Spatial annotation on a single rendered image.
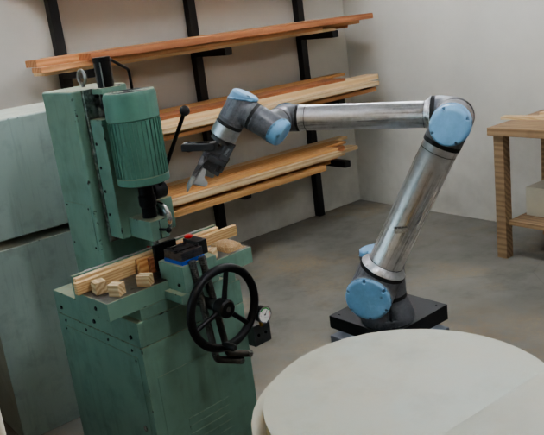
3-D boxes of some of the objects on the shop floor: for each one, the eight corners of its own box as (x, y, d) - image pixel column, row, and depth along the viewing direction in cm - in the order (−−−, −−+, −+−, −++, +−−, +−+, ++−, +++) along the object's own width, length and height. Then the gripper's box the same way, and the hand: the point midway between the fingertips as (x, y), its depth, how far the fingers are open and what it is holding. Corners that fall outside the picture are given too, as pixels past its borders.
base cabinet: (174, 536, 253) (140, 350, 234) (91, 474, 295) (55, 312, 276) (268, 471, 282) (244, 301, 263) (180, 423, 324) (153, 274, 304)
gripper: (230, 151, 230) (202, 203, 236) (240, 139, 249) (214, 188, 255) (206, 137, 230) (179, 190, 236) (218, 127, 249) (192, 176, 255)
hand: (189, 185), depth 245 cm, fingers open, 14 cm apart
